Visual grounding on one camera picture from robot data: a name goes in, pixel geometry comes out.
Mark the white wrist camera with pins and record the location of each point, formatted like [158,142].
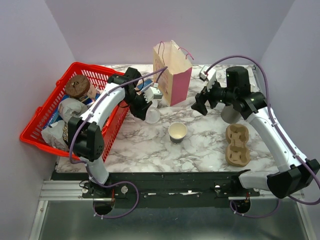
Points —
[208,76]
[152,93]

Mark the white plastic cup lid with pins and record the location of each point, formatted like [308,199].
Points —
[152,115]

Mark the grey wrapped bundle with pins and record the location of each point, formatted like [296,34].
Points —
[71,107]

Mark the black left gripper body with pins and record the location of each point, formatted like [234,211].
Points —
[137,103]

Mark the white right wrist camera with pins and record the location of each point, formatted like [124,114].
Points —
[208,76]

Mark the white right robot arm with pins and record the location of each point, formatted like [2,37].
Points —
[294,170]

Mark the pink and cream paper bag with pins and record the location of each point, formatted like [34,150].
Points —
[175,80]

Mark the blue and tan small box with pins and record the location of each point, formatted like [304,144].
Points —
[144,84]

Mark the black paper coffee cup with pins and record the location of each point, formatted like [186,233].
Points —
[177,132]

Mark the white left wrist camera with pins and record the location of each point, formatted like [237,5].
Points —
[152,93]

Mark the brown round cork lid jar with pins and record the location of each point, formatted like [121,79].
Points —
[77,87]

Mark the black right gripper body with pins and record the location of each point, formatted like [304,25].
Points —
[217,94]

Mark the aluminium frame rail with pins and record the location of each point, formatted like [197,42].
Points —
[61,190]

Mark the white printed plastic bag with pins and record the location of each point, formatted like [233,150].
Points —
[56,135]

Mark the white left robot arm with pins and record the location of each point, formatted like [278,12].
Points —
[85,138]

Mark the cardboard cup carrier tray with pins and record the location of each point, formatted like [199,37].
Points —
[237,153]

